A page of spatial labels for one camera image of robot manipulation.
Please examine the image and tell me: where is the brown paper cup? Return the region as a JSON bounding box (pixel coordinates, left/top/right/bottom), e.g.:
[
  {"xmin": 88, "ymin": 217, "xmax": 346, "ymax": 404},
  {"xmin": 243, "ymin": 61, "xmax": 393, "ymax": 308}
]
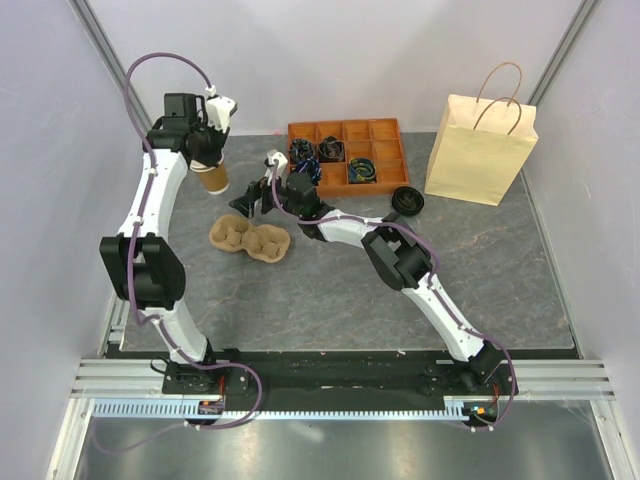
[{"xmin": 190, "ymin": 159, "xmax": 229, "ymax": 195}]

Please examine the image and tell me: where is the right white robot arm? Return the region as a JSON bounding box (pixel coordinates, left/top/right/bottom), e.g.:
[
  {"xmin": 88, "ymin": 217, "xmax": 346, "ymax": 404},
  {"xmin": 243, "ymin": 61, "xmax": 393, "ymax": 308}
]
[{"xmin": 229, "ymin": 173, "xmax": 513, "ymax": 394}]

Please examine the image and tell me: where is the kraft paper bag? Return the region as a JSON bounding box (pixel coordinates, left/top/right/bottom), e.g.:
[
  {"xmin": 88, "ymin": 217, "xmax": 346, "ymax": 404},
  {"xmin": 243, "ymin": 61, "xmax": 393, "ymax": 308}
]
[{"xmin": 425, "ymin": 92, "xmax": 539, "ymax": 206}]

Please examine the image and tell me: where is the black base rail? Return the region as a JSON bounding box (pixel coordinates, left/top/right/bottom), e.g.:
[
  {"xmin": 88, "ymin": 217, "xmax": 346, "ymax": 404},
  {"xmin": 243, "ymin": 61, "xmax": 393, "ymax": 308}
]
[{"xmin": 160, "ymin": 345, "xmax": 518, "ymax": 400}]

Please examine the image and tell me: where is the cardboard cup carrier tray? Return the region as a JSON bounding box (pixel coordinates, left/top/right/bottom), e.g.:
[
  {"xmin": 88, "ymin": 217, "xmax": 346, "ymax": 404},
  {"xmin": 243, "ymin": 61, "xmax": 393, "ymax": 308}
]
[{"xmin": 208, "ymin": 214, "xmax": 291, "ymax": 264}]

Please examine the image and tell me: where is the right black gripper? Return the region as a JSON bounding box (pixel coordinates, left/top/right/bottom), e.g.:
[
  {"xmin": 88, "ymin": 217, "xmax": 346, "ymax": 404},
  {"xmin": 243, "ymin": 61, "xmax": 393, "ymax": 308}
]
[{"xmin": 228, "ymin": 169, "xmax": 302, "ymax": 222}]

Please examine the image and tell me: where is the blue striped item in tray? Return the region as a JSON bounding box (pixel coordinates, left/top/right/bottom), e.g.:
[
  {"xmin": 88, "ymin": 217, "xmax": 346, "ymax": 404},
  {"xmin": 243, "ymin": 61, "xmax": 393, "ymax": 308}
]
[{"xmin": 293, "ymin": 156, "xmax": 322, "ymax": 186}]

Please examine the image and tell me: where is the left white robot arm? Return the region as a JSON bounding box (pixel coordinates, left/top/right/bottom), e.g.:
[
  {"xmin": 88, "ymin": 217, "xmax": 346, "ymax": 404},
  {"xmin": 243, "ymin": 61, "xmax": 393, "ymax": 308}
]
[{"xmin": 99, "ymin": 87, "xmax": 237, "ymax": 393}]

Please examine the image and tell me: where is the grey cable duct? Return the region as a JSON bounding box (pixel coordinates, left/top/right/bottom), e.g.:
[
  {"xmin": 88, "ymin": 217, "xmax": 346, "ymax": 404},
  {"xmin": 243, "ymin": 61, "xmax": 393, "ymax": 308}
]
[{"xmin": 93, "ymin": 398, "xmax": 477, "ymax": 421}]

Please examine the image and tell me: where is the dark item in tray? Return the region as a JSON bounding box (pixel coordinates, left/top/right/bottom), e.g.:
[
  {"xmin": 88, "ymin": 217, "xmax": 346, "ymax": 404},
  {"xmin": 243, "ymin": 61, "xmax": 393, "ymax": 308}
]
[{"xmin": 289, "ymin": 138, "xmax": 316, "ymax": 164}]

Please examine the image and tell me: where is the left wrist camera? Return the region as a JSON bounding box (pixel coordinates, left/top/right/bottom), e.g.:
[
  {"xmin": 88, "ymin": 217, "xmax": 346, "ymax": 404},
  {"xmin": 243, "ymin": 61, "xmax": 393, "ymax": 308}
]
[{"xmin": 205, "ymin": 95, "xmax": 237, "ymax": 133}]

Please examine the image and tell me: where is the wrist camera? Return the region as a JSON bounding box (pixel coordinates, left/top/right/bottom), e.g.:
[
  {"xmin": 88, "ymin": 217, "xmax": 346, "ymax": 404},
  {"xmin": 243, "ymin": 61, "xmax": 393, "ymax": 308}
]
[
  {"xmin": 265, "ymin": 150, "xmax": 288, "ymax": 176},
  {"xmin": 205, "ymin": 95, "xmax": 237, "ymax": 133}
]

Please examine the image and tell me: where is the blue yellow item in tray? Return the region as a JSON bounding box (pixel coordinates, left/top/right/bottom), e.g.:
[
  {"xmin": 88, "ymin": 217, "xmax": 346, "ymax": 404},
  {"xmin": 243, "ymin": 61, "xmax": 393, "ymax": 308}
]
[{"xmin": 347, "ymin": 157, "xmax": 377, "ymax": 184}]

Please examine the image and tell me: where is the black cup lid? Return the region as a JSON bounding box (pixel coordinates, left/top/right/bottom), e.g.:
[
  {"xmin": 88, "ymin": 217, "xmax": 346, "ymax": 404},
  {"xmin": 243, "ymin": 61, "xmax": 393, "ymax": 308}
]
[{"xmin": 391, "ymin": 186, "xmax": 425, "ymax": 217}]

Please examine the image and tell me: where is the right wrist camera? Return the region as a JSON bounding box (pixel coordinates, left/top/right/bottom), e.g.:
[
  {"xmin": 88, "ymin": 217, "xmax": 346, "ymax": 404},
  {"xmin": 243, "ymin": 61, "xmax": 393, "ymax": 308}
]
[{"xmin": 265, "ymin": 150, "xmax": 288, "ymax": 176}]

